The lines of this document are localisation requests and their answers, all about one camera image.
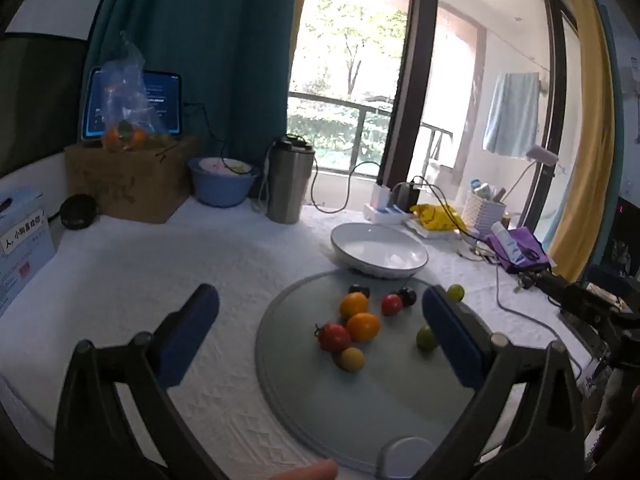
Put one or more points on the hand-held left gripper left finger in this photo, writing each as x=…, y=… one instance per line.
x=192, y=320

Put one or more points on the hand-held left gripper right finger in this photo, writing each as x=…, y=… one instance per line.
x=450, y=330

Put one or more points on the green cherry tomato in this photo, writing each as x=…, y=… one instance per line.
x=426, y=338
x=455, y=292

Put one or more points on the dark purple cherry tomato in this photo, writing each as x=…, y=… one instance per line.
x=408, y=296
x=359, y=291

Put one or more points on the red cherry tomato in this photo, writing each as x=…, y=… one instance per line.
x=334, y=337
x=391, y=305

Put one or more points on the orange cherry tomato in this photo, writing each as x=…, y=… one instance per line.
x=354, y=305
x=363, y=327

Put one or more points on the yellow cherry tomato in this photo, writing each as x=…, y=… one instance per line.
x=351, y=359

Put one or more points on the white plate with dark rim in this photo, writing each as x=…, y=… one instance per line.
x=375, y=252

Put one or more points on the round grey glass board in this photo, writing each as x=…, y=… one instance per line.
x=350, y=410

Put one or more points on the person's left hand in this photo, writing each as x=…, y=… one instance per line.
x=315, y=471

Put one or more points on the black keys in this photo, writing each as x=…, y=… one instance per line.
x=532, y=281

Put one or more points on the purple pouch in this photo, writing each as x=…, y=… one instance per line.
x=530, y=240

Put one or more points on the white tube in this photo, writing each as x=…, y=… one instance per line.
x=507, y=245

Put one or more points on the white flat packet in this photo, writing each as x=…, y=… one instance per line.
x=430, y=233

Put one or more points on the yellow plastic bag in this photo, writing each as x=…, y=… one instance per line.
x=435, y=216

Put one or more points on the white woven basket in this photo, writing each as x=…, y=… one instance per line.
x=482, y=215

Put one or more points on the white power strip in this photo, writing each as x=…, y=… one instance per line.
x=385, y=216

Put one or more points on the blue plastic bowl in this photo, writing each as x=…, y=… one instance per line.
x=220, y=191

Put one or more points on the black charger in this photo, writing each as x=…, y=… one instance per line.
x=411, y=195

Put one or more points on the yellow curtain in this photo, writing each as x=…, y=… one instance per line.
x=595, y=160

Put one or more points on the bottles in basket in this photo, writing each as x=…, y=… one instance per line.
x=485, y=191

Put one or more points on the cardboard box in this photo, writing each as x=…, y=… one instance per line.
x=130, y=185

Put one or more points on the white desk lamp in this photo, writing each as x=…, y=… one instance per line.
x=542, y=155

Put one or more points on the white charger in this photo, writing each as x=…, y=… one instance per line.
x=382, y=196

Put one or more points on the black round disc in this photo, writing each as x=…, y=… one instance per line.
x=78, y=211

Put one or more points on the white and pink bowl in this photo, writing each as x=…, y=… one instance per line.
x=220, y=165

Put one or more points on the stainless steel tumbler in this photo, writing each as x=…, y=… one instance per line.
x=287, y=185

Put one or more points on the blue and white box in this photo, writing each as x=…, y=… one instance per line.
x=25, y=270

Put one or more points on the light blue towel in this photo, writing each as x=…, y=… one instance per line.
x=510, y=115

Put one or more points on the tablet with lit screen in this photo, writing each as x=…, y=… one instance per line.
x=166, y=105

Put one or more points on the clear bag of oranges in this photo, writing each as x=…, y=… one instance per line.
x=125, y=110

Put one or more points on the balcony railing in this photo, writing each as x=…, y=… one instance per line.
x=350, y=105

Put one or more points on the teal curtain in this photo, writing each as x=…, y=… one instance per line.
x=225, y=35

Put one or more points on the dark door frame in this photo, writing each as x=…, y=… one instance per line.
x=410, y=60

